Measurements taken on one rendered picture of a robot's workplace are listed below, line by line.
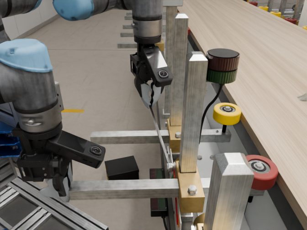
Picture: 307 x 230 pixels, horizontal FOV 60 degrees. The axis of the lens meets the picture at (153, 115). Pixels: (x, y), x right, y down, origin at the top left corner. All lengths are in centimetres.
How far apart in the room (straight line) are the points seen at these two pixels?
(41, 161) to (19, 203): 104
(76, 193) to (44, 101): 23
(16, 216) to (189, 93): 120
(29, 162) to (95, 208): 118
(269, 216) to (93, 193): 42
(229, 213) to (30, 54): 36
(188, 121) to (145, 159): 146
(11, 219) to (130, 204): 64
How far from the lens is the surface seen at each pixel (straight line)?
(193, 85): 51
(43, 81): 47
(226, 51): 52
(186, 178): 62
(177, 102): 81
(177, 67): 76
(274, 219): 72
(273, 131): 77
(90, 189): 62
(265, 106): 88
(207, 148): 112
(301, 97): 98
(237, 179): 30
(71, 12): 59
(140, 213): 166
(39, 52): 46
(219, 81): 50
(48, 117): 50
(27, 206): 155
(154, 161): 198
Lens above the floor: 130
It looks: 31 degrees down
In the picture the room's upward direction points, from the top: straight up
